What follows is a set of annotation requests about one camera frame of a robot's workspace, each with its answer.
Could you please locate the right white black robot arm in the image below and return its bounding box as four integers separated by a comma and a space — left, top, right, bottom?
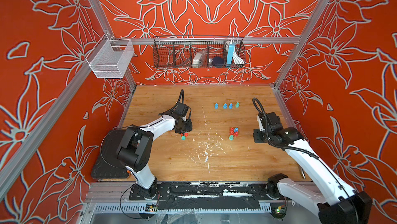
252, 97, 372, 224

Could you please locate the cluster of coloured stamp caps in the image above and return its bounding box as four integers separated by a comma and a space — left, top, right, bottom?
181, 133, 188, 140

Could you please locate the dark blue round object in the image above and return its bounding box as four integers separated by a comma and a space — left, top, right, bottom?
212, 56, 224, 68

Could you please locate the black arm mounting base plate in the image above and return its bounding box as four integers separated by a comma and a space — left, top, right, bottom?
129, 182, 288, 213

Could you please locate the silver pouch in basket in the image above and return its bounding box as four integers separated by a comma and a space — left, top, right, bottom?
192, 51, 206, 68

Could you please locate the light blue box in basket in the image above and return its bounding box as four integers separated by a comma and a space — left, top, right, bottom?
225, 43, 235, 68

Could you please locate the black wire wall basket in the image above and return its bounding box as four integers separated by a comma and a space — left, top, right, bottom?
153, 35, 246, 69

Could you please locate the cluster of coloured stamps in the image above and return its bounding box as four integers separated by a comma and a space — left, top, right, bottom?
228, 127, 239, 141

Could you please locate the white wire mesh basket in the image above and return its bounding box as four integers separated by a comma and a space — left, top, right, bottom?
86, 40, 134, 79

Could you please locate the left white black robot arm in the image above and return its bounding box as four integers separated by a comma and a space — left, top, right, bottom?
115, 90, 193, 199

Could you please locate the white cable in basket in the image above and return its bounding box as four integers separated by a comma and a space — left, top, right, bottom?
232, 50, 245, 66

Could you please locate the black plastic tool case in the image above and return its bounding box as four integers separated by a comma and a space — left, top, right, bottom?
91, 129, 130, 181

